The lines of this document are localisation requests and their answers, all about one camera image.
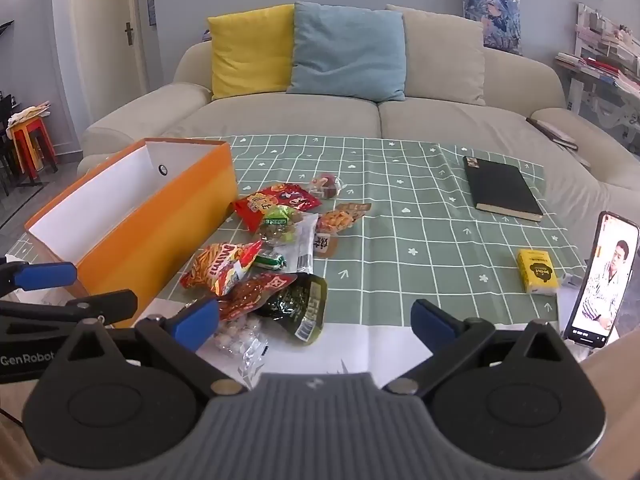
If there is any round candy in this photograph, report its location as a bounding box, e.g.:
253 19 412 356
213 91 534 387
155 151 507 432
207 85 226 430
310 172 346 200

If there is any black dining chair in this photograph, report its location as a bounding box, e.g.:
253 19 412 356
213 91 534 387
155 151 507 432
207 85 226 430
0 94 23 196

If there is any beige pillow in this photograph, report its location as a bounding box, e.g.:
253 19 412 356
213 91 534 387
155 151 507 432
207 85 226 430
385 4 487 107

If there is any white printed table cover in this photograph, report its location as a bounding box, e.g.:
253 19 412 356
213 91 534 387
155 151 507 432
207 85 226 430
135 297 561 376

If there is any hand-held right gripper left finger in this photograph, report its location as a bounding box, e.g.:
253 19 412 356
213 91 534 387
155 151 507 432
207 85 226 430
47 297 248 398

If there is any black notebook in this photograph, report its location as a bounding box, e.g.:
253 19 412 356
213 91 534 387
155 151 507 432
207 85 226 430
462 156 545 222

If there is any red stool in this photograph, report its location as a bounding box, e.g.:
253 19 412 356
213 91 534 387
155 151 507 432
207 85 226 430
10 116 58 181

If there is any small brown packet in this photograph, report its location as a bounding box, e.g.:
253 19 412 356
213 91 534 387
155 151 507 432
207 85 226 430
336 201 373 221

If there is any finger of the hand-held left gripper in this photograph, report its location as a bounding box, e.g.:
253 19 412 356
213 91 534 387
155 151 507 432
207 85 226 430
0 288 140 333
0 259 79 295

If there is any beige sofa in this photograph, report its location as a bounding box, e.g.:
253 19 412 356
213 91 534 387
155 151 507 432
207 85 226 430
77 5 640 221

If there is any white clear snack packet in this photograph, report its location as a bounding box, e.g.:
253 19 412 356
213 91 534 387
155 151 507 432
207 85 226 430
280 212 321 276

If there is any orange peanut packet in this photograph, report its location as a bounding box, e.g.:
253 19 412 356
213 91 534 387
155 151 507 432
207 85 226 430
316 210 357 235

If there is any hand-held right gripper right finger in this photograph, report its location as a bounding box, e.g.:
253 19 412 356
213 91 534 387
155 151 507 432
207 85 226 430
382 299 581 396

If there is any red spicy strip packet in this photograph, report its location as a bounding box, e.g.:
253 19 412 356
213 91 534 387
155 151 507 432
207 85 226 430
217 272 298 322

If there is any dark green seaweed packet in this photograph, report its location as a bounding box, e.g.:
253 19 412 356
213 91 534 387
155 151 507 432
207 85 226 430
255 274 328 345

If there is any brown round snack packet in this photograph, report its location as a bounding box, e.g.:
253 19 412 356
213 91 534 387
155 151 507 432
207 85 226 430
312 232 340 258

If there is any printed figure pillow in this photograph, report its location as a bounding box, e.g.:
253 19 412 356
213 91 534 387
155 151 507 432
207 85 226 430
459 0 523 57

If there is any green checked tablecloth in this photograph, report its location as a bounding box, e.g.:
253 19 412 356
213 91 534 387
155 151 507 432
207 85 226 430
7 134 588 328

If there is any orange cardboard box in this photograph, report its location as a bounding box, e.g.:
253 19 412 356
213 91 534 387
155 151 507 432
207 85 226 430
24 137 238 328

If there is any clear packet of white balls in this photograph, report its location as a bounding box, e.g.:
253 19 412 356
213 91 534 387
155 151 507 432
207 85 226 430
212 312 271 376

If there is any pile of books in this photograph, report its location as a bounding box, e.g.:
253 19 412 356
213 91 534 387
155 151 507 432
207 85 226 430
554 2 640 93

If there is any green candy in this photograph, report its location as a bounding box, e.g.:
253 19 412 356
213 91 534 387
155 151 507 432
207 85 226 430
252 252 288 272

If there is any orange shrimp stick bag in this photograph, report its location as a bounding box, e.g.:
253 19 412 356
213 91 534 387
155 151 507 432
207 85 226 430
180 240 263 297

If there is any yellow tissue packet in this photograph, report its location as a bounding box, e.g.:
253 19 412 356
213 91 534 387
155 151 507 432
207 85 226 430
516 248 559 295

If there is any pale cloth on stool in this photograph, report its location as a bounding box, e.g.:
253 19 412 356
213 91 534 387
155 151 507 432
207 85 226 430
7 102 51 128

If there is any white side shelf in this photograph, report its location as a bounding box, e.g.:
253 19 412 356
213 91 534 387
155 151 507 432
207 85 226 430
567 67 640 156

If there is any yellow pillow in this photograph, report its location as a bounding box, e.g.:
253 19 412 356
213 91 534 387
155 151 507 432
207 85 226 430
206 4 296 101

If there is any clear packet with green label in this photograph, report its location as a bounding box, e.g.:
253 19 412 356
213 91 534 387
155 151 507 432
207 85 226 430
257 205 306 246

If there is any yellow stool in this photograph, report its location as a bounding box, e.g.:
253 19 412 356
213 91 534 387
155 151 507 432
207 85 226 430
20 132 46 171

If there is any dark book on sofa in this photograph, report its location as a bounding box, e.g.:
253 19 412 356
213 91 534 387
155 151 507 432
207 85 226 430
526 116 580 152

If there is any smartphone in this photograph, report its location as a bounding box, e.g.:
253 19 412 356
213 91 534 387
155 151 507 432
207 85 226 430
564 211 640 346

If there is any light blue pillow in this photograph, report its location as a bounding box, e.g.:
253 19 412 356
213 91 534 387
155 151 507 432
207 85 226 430
286 1 407 103

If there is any red snack bag with figures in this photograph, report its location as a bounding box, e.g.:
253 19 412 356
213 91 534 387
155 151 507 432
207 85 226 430
233 183 322 233

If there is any cream door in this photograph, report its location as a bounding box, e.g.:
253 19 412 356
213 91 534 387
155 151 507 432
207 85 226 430
70 0 151 111

